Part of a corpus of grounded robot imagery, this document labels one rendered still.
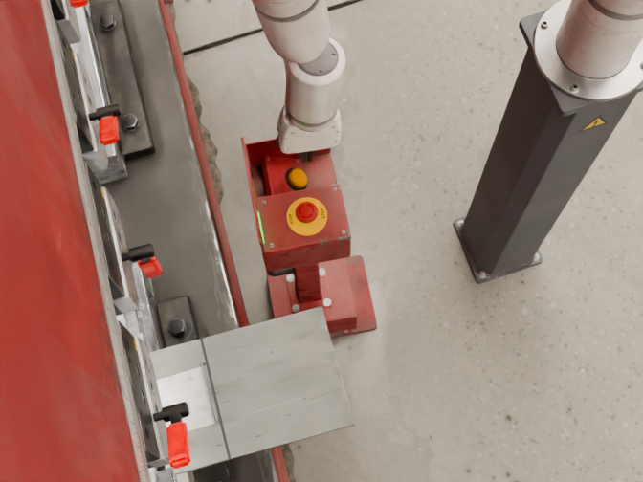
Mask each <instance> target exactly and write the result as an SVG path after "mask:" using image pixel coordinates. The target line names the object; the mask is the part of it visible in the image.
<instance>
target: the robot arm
mask: <svg viewBox="0 0 643 482"><path fill-rule="evenodd" d="M252 2H253V5H254V7H255V12H256V14H257V17H258V19H259V22H260V24H261V27H262V29H263V31H264V33H265V35H266V38H267V40H268V42H269V44H270V45H271V47H272V48H273V50H274V51H275V52H276V53H277V54H278V55H279V56H280V57H282V58H283V61H284V67H285V75H286V89H285V104H284V105H283V107H282V109H281V111H280V114H279V117H278V121H277V131H278V132H279V134H278V136H277V138H276V143H277V147H280V150H281V152H283V153H286V154H293V153H298V157H300V156H301V159H302V162H303V163H305V162H306V160H307V162H311V161H312V155H314V154H315V151H316V150H321V149H326V148H331V147H334V146H336V145H338V144H339V142H340V138H341V116H340V111H339V108H338V106H339V101H340V95H341V91H342V85H343V80H344V69H345V54H344V50H343V48H342V47H341V46H340V45H339V43H338V42H336V41H335V40H334V39H332V38H330V37H329V36H330V21H329V15H328V10H327V6H326V1H325V0H252ZM533 51H534V57H535V60H536V62H537V65H538V67H539V69H540V71H541V73H542V74H543V76H544V77H545V78H546V79H547V81H548V82H549V83H550V84H552V85H553V86H554V87H555V88H556V89H558V90H559V91H561V92H562V93H564V94H566V95H568V96H570V97H573V98H575V99H580V100H584V101H594V102H600V101H609V100H614V99H619V98H622V97H624V96H625V95H627V94H628V93H630V92H631V91H633V90H634V89H635V88H636V87H638V86H639V85H640V84H641V83H642V81H643V0H562V1H560V2H558V3H557V4H555V5H554V6H552V7H551V8H550V9H549V10H548V11H547V12H546V13H545V14H544V15H543V17H542V18H541V20H540V22H539V24H538V26H537V29H536V31H535V35H534V39H533Z"/></svg>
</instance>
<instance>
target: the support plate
mask: <svg viewBox="0 0 643 482"><path fill-rule="evenodd" d="M203 342H204V345H205V350H206V354H207V358H208V362H209V366H210V371H211V377H212V381H213V386H214V390H215V394H216V398H217V402H218V406H219V410H220V414H221V418H222V422H223V427H224V430H225V434H226V438H227V442H228V447H229V451H230V455H231V458H232V459H234V458H238V457H242V456H245V455H249V454H252V453H256V452H260V451H263V450H266V449H272V448H276V447H279V446H283V445H286V444H290V443H294V442H297V441H300V440H303V439H307V438H311V437H314V436H318V435H321V434H325V433H328V432H331V431H335V430H338V429H342V428H346V427H352V426H354V425H355V424H354V420H353V416H352V413H351V409H350V406H349V402H348V400H347V396H346V392H345V389H344V383H343V379H342V376H341V372H340V369H339V366H338V362H337V359H336V355H335V352H334V348H333V345H332V341H331V338H330V335H329V331H328V328H327V324H326V321H325V317H324V314H323V310H322V307H317V308H313V309H309V310H306V311H302V312H298V313H295V314H292V315H288V316H284V317H281V318H274V319H271V320H267V321H263V322H260V323H257V324H253V325H249V326H246V327H242V328H238V329H234V330H231V331H228V332H224V333H221V334H217V335H213V336H209V337H206V338H203ZM149 355H150V358H151V360H152V363H153V367H154V372H155V377H156V380H159V379H162V378H165V377H168V376H171V375H175V374H178V373H182V372H185V371H189V370H191V369H195V368H198V367H201V365H200V363H204V362H205V358H204V354H203V350H202V345H201V341H200V339H199V340H193V341H189V342H185V343H182V344H178V345H174V346H171V347H168V348H164V349H160V350H157V351H153V352H149ZM188 440H189V450H190V459H191V461H190V462H189V463H188V465H187V466H184V467H181V468H177V469H174V468H173V470H174V474H180V473H183V472H187V471H193V470H197V469H200V468H204V467H207V466H210V465H214V464H217V463H221V462H225V461H228V460H232V459H228V454H227V451H226V447H225V443H224V439H223V434H222V430H221V426H220V423H217V424H214V425H210V426H207V427H201V428H198V429H195V430H192V431H189V432H188Z"/></svg>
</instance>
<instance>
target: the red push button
mask: <svg viewBox="0 0 643 482"><path fill-rule="evenodd" d="M295 214H296V217H297V218H298V220H299V221H301V222H302V223H311V222H313V221H314V220H315V219H316V218H317V216H318V209H317V207H316V206H315V205H314V204H313V203H311V202H307V201H306V202H302V203H300V204H299V205H298V206H297V208H296V212H295Z"/></svg>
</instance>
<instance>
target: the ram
mask: <svg viewBox="0 0 643 482"><path fill-rule="evenodd" d="M46 1H47V6H48V10H49V15H50V19H51V24H52V29H53V33H54V38H55V46H56V51H57V55H58V60H59V65H60V70H61V74H62V78H63V83H64V88H65V93H66V98H67V101H68V106H69V111H70V116H71V121H72V125H73V129H74V134H75V139H76V144H77V148H78V156H79V161H80V165H81V170H82V175H83V180H84V184H85V188H86V193H87V198H88V203H89V208H90V211H91V216H92V221H93V226H94V231H95V235H96V239H97V244H98V249H99V254H100V262H101V266H102V271H103V276H104V280H105V285H106V290H107V294H108V298H109V303H110V308H111V313H112V318H113V321H114V326H115V331H116V336H117V341H118V345H119V349H120V354H121V359H122V367H123V372H124V376H125V381H126V386H127V390H128V395H129V400H130V404H131V409H132V413H133V418H134V423H135V428H136V431H137V436H138V441H139V446H140V451H141V455H142V459H143V464H144V473H145V477H146V482H151V480H150V476H149V471H148V466H147V462H146V458H145V453H144V444H143V440H142V435H141V431H140V426H139V421H138V417H137V412H136V407H135V403H134V399H133V394H132V389H131V384H130V381H129V376H128V371H127V366H126V362H125V357H124V353H123V348H122V340H121V335H120V330H119V325H118V322H117V317H116V312H115V307H114V303H113V298H112V294H111V289H110V285H109V280H108V275H107V271H106V267H105V262H104V257H103V252H102V247H101V243H100V235H99V230H98V226H97V221H96V216H95V212H94V208H93V203H92V198H91V193H90V189H89V185H88V180H87V175H86V171H85V166H84V161H83V157H82V152H81V148H80V143H79V138H78V131H77V126H76V121H75V116H74V112H73V107H72V102H71V98H70V94H69V89H68V84H67V79H66V76H65V71H64V66H63V61H62V56H61V52H60V48H59V43H58V38H57V34H56V29H55V21H54V17H53V12H52V7H51V2H50V0H46ZM0 482H141V477H140V473H139V468H138V464H137V459H136V454H135V450H134V445H133V440H132V436H131V431H130V426H129V422H128V417H127V412H126V408H125V403H124V398H123V394H122V385H121V381H120V376H119V371H118V367H117V362H116V357H115V353H114V348H113V343H112V339H111V334H110V329H109V324H108V320H107V315H106V311H105V306H104V301H103V296H102V292H101V287H100V279H99V274H98V269H97V265H96V260H95V256H94V251H93V246H92V241H91V237H90V232H89V228H88V223H87V218H86V213H85V209H84V204H83V200H82V195H81V190H80V185H79V181H78V173H77V168H76V163H75V158H74V154H73V149H72V145H71V140H70V135H69V130H68V126H67V121H66V117H65V112H64V107H63V102H62V98H61V94H60V89H59V84H58V79H57V74H56V70H55V62H54V57H53V52H52V47H51V43H50V38H49V34H48V29H47V24H46V19H45V15H44V10H43V6H42V1H41V0H0Z"/></svg>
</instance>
